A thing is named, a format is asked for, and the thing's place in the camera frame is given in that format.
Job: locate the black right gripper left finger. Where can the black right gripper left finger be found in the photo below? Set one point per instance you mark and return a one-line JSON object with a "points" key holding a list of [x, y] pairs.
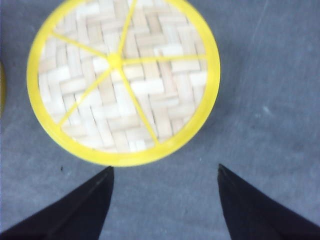
{"points": [[80, 215]]}

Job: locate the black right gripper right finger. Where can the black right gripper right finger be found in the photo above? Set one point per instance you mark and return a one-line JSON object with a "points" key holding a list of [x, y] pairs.
{"points": [[252, 215]]}

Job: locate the woven bamboo steamer lid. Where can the woven bamboo steamer lid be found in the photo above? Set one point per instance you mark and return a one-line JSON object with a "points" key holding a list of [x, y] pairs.
{"points": [[123, 82]]}

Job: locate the bamboo steamer drawer two buns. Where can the bamboo steamer drawer two buns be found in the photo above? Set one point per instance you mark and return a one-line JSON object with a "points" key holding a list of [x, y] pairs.
{"points": [[2, 89]]}

